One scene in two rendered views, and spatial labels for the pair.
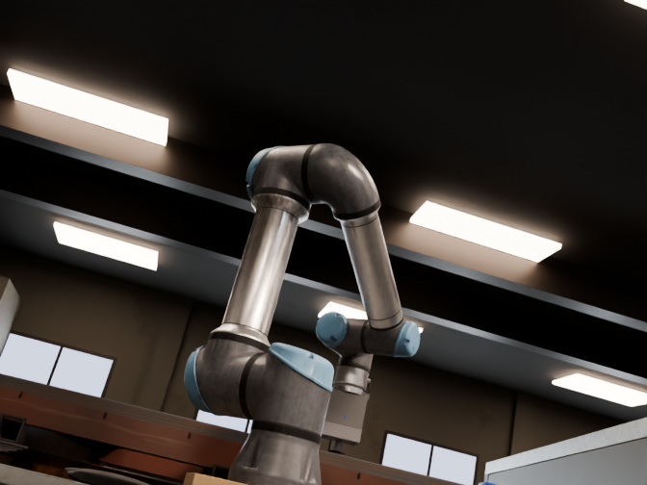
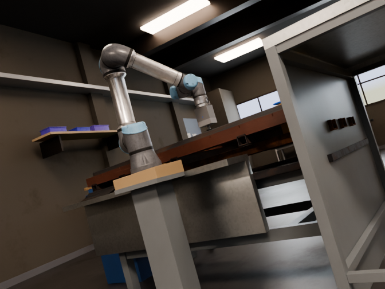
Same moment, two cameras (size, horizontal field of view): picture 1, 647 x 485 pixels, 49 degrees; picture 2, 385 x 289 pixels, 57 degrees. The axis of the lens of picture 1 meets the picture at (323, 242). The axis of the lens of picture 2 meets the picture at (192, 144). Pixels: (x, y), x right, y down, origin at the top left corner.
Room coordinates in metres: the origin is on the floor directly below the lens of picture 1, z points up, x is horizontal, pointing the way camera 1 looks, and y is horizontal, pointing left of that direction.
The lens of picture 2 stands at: (0.00, -1.18, 0.65)
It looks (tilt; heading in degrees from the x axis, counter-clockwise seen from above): 5 degrees up; 36
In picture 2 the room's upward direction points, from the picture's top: 16 degrees counter-clockwise
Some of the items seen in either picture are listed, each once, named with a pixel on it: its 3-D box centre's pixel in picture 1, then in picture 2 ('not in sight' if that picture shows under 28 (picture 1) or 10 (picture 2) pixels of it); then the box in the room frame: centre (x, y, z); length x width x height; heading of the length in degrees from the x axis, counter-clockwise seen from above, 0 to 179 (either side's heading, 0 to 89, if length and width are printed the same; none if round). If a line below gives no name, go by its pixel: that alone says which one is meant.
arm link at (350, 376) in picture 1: (352, 380); (201, 101); (1.63, -0.14, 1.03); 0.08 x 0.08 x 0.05
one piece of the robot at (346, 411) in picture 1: (345, 415); (206, 114); (1.65, -0.14, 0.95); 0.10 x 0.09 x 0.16; 1
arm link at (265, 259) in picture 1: (262, 272); (121, 101); (1.28, 0.10, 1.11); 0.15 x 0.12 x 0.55; 57
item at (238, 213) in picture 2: not in sight; (160, 215); (1.52, 0.29, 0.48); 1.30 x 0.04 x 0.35; 90
